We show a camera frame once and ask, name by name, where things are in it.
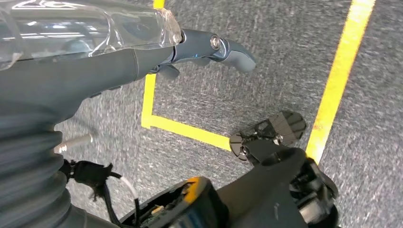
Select silver metal connector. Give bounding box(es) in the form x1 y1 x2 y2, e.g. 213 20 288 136
53 133 94 154

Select black round robot joint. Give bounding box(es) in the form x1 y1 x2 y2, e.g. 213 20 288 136
119 176 229 228

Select black robot foot plate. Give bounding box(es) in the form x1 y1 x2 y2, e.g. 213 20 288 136
229 111 307 162

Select yellow floor tape square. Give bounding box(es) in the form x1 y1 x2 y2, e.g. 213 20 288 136
141 0 377 165

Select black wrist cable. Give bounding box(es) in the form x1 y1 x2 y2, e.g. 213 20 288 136
59 159 141 228

